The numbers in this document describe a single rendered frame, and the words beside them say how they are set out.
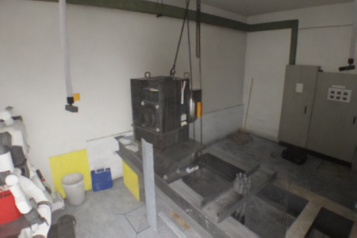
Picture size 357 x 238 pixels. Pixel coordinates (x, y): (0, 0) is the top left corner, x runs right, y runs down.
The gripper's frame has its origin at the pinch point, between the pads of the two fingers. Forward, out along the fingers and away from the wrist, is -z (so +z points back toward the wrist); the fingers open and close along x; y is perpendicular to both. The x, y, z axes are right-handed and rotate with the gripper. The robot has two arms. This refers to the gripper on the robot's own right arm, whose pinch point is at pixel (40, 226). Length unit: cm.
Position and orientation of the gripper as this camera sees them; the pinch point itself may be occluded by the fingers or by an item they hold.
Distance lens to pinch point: 195.1
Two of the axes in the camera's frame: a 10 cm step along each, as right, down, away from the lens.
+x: 8.3, -3.1, 4.6
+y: -5.2, -1.9, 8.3
